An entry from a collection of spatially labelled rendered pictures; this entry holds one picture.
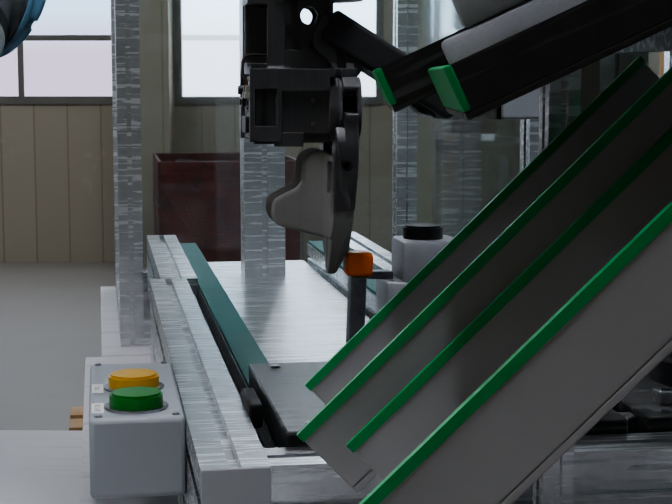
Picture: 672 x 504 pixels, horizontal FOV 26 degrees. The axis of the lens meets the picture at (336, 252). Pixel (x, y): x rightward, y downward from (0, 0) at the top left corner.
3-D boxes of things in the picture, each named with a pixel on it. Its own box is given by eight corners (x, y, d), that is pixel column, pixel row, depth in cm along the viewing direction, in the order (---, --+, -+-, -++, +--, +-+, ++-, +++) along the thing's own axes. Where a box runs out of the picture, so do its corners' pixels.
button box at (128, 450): (90, 500, 106) (88, 417, 105) (91, 432, 126) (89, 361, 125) (187, 496, 107) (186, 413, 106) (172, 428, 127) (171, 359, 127)
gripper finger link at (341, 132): (323, 207, 108) (324, 90, 107) (347, 207, 108) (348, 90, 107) (333, 213, 103) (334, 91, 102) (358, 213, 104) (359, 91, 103)
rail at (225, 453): (202, 623, 92) (200, 456, 91) (150, 359, 180) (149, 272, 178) (288, 618, 93) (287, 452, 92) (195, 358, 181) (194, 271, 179)
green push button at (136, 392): (109, 424, 107) (109, 398, 106) (109, 412, 111) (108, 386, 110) (164, 422, 107) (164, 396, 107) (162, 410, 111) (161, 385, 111)
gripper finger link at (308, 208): (268, 273, 108) (268, 148, 107) (347, 272, 109) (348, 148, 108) (273, 279, 105) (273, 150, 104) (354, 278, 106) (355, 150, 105)
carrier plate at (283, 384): (285, 461, 97) (285, 429, 97) (248, 387, 121) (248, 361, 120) (628, 446, 101) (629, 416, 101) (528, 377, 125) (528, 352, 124)
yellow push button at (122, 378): (108, 404, 113) (108, 378, 113) (108, 393, 117) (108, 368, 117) (160, 402, 114) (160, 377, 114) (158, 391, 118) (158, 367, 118)
